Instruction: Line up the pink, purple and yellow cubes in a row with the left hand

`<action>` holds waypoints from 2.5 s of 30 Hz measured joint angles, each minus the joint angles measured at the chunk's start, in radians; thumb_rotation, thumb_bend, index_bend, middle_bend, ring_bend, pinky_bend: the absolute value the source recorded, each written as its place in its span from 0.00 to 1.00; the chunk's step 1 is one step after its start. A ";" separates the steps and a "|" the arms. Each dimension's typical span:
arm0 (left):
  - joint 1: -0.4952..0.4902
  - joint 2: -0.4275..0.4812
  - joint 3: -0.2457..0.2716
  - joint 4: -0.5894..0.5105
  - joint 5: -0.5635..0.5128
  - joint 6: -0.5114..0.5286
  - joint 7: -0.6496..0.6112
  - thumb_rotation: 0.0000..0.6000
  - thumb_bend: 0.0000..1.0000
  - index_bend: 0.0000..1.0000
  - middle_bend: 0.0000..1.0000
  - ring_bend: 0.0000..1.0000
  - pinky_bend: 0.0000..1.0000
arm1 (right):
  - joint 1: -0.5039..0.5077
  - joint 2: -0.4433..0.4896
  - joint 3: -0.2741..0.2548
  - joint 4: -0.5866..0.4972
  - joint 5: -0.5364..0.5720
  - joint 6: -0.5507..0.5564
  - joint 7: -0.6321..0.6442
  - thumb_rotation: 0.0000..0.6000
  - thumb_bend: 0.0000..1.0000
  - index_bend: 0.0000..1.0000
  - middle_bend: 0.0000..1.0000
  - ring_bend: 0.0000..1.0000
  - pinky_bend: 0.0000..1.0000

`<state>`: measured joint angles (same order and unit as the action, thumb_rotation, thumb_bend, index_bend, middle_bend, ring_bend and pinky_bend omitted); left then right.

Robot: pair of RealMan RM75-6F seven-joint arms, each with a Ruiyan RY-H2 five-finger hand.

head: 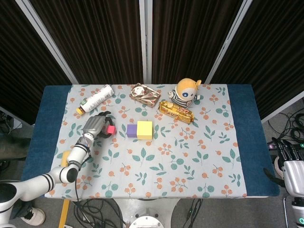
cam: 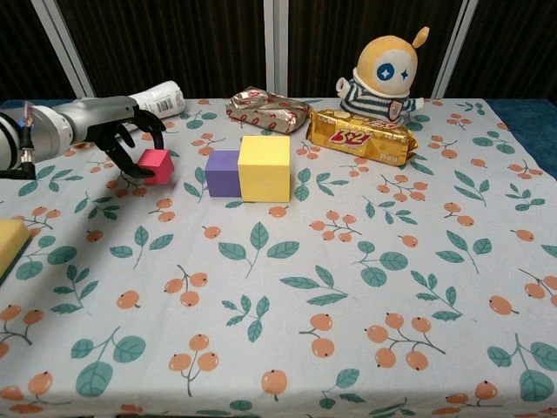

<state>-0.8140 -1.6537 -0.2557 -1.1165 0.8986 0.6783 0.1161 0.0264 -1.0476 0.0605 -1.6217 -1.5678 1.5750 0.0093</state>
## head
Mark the white bottle amber cap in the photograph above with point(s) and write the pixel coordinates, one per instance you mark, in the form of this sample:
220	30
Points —
97	98

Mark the small red foam cube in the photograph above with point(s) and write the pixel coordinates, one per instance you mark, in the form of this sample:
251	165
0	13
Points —
111	130

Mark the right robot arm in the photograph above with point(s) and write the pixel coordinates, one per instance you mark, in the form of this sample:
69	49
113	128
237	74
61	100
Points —
299	211

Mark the dark ribbed screen panel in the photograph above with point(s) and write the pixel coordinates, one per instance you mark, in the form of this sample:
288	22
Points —
273	59
190	35
19	59
95	35

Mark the black power strip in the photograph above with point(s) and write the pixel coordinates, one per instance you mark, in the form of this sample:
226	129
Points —
273	146

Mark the black white sneaker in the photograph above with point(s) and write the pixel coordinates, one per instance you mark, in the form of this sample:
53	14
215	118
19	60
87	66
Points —
278	166

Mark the large yellow foam cube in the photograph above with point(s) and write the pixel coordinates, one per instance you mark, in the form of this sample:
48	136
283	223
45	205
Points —
144	129

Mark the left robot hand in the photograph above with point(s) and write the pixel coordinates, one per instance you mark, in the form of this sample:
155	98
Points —
93	126

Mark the white shoe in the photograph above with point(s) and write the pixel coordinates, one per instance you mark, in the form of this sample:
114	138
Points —
35	217

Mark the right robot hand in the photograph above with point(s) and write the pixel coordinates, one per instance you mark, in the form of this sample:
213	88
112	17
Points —
295	175

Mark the yellow floor bar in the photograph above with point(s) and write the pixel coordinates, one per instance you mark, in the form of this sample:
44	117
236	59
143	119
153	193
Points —
63	213

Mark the floral print tablecloth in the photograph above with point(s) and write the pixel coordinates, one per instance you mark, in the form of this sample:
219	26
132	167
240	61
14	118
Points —
166	161

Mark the gold biscuit pack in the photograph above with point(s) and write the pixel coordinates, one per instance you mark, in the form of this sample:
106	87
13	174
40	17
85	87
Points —
175	111

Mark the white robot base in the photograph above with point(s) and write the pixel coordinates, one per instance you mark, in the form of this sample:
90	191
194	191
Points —
147	213

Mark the medium purple foam cube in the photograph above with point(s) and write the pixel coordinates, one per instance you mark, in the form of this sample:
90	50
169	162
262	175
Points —
131	130

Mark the crumpled silver red snack packet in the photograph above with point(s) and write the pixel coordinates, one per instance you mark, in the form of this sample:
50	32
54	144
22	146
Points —
145	95

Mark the yellow flat tool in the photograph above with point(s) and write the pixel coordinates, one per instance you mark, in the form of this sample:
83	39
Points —
64	158

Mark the blue table cover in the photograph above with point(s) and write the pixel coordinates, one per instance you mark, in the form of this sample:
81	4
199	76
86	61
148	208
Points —
251	142

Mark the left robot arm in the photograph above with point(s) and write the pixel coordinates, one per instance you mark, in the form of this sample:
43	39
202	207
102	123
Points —
35	183

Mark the yellow plush toy striped shirt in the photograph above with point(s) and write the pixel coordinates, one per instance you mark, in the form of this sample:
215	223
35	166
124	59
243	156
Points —
186	93

